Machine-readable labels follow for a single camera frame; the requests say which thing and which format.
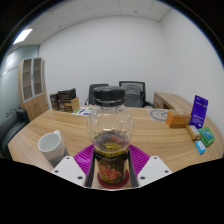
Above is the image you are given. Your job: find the wooden glass-door shelf cabinet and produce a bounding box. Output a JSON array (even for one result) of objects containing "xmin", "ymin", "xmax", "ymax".
[{"xmin": 18, "ymin": 56, "xmax": 50, "ymax": 122}]

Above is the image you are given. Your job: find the yellow-brown snack pack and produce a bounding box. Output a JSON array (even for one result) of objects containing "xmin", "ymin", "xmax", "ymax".
[{"xmin": 185, "ymin": 124, "xmax": 203, "ymax": 141}]

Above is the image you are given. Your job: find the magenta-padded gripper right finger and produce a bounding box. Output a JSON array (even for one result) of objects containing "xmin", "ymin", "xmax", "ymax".
[{"xmin": 127, "ymin": 143, "xmax": 174, "ymax": 188}]

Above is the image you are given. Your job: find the round printed paper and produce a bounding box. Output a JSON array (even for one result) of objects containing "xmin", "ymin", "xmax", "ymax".
[{"xmin": 146, "ymin": 108, "xmax": 169, "ymax": 122}]

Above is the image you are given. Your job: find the tan cardboard box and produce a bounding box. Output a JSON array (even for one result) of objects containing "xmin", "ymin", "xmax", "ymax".
[{"xmin": 61, "ymin": 97, "xmax": 81, "ymax": 114}]

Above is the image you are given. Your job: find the green and white leaflet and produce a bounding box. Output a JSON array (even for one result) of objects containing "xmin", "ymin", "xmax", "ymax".
[{"xmin": 71, "ymin": 106, "xmax": 94, "ymax": 117}]

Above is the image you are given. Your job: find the black office chair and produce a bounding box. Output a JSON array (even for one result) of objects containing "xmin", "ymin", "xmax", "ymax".
[{"xmin": 84, "ymin": 83, "xmax": 110, "ymax": 107}]

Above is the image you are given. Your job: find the green folded cloth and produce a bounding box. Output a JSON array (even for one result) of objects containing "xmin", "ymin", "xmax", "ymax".
[{"xmin": 198, "ymin": 126, "xmax": 216, "ymax": 148}]

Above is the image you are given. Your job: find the long ceiling light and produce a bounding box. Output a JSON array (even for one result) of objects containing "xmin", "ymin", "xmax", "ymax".
[{"xmin": 12, "ymin": 28, "xmax": 34, "ymax": 46}]

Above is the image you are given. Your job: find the black leather sofa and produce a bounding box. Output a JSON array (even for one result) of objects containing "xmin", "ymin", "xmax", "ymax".
[{"xmin": 0, "ymin": 108, "xmax": 31, "ymax": 160}]

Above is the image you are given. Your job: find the grey mesh office chair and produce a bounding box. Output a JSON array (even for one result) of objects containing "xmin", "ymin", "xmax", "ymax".
[{"xmin": 118, "ymin": 80, "xmax": 154, "ymax": 109}]

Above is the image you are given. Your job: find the wide dark brown box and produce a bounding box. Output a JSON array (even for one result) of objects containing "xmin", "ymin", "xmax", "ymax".
[{"xmin": 57, "ymin": 88, "xmax": 77, "ymax": 103}]

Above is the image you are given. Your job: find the clear drink bottle black cap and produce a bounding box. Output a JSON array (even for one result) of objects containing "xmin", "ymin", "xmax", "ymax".
[{"xmin": 86, "ymin": 85, "xmax": 135, "ymax": 186}]

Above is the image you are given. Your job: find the small light blue box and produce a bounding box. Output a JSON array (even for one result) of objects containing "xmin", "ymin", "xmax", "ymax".
[{"xmin": 194, "ymin": 140, "xmax": 207, "ymax": 156}]

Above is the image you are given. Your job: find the small dark brown box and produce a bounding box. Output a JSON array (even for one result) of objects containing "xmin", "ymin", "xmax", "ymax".
[{"xmin": 49, "ymin": 93, "xmax": 60, "ymax": 112}]

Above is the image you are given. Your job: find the wooden side cabinet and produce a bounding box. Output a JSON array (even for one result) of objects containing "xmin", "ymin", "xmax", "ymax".
[{"xmin": 153, "ymin": 91, "xmax": 196, "ymax": 116}]

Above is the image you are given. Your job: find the purple standing pouch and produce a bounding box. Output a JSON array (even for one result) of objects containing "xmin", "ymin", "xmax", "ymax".
[{"xmin": 188, "ymin": 94, "xmax": 209, "ymax": 130}]

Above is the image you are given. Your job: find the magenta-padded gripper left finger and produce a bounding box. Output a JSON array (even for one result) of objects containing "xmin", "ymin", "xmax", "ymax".
[{"xmin": 51, "ymin": 143, "xmax": 98, "ymax": 188}]

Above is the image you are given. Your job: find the white and grey mug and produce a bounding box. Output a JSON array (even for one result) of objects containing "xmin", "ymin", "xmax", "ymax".
[{"xmin": 37, "ymin": 129, "xmax": 70, "ymax": 168}]

